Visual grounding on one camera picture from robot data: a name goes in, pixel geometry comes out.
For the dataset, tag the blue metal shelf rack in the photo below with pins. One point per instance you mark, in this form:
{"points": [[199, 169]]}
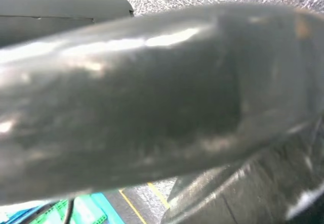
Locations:
{"points": [[109, 212]]}

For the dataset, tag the grey robot left leg shell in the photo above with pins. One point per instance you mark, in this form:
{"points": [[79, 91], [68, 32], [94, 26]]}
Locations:
{"points": [[152, 98]]}

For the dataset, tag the grey robot shell panel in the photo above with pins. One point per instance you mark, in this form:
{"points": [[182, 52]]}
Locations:
{"points": [[50, 1]]}

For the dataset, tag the green plastic crate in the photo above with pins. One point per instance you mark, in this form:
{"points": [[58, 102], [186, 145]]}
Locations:
{"points": [[50, 212]]}

